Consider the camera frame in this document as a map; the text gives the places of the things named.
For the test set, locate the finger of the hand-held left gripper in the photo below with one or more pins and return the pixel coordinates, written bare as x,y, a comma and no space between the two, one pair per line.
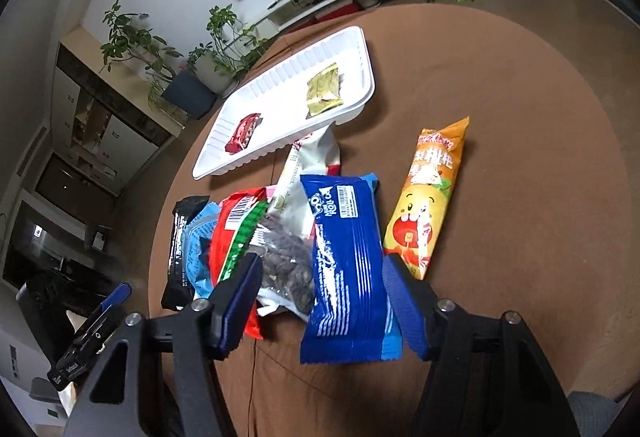
116,294

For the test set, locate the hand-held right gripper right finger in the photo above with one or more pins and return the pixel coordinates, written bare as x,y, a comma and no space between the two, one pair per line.
406,317

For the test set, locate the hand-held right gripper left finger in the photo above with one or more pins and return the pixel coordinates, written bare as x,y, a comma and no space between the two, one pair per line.
235,312

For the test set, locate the red green seed bag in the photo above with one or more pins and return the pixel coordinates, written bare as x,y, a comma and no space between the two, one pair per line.
285,262

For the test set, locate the white plastic tray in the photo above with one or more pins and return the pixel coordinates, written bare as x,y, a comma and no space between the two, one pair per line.
280,92

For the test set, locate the light blue snack packet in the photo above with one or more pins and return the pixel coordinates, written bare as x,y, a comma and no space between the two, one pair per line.
197,247

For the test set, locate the black snack packet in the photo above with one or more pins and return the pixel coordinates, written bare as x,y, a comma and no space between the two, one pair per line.
177,247

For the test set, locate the orange snack packet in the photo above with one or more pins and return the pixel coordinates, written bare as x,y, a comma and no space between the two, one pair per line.
425,197

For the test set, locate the slim cream snack packet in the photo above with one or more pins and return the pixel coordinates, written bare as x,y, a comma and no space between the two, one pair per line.
289,174

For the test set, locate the wooden display cabinet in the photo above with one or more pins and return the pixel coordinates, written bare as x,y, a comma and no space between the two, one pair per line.
120,137

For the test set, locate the small red snack packet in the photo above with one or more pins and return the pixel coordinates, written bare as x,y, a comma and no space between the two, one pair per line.
242,134

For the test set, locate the small dark planter box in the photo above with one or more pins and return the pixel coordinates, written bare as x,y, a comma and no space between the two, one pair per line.
187,94

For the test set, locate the grey cloth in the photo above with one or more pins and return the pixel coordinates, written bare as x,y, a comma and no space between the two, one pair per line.
595,414

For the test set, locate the low white planter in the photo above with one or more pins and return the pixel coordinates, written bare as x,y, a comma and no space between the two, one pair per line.
215,74

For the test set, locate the gold snack packet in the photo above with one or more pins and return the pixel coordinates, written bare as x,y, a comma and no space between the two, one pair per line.
324,89

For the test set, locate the leafy green plant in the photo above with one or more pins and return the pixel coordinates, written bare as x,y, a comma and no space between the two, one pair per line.
137,47

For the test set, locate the bushy green plant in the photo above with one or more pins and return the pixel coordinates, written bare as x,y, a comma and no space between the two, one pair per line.
227,34

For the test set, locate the red storage box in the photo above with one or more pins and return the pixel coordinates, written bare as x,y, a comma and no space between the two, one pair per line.
327,14
351,7

